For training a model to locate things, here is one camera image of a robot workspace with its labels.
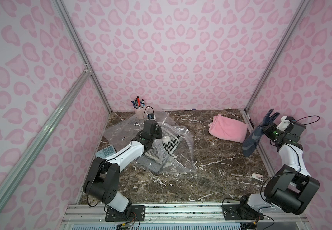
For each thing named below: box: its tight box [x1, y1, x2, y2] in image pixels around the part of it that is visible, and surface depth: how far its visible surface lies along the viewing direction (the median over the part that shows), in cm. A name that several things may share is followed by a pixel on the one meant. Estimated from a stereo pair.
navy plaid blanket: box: [241, 108, 280, 158], surface depth 84 cm
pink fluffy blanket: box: [208, 113, 249, 143], surface depth 105 cm
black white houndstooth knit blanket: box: [144, 135, 182, 165], surface depth 95 cm
